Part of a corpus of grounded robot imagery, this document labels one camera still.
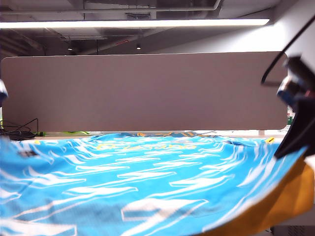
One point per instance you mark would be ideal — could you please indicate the green flat item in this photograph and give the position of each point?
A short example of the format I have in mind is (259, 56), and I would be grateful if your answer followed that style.
(76, 133)

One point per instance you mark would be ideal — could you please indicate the brown desk divider panel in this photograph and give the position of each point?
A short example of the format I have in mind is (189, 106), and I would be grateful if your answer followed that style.
(147, 91)

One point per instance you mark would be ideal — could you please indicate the long ceiling light strip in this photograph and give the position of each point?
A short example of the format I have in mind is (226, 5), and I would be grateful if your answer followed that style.
(135, 23)

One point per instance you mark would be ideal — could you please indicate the clear bottle green label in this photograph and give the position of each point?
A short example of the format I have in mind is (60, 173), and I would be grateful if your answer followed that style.
(290, 119)

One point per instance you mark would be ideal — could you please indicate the blue and yellow jersey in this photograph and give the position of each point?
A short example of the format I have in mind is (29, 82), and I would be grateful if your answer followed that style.
(147, 184)

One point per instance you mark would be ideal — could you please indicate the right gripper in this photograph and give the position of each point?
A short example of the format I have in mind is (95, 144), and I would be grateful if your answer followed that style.
(299, 78)

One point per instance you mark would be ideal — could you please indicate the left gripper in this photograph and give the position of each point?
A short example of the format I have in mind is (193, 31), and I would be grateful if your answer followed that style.
(2, 88)

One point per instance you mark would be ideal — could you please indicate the flat black desk device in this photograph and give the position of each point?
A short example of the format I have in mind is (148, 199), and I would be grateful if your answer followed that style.
(22, 135)

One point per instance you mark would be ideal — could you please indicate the white divider foot bracket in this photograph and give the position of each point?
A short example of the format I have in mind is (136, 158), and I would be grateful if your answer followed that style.
(261, 133)

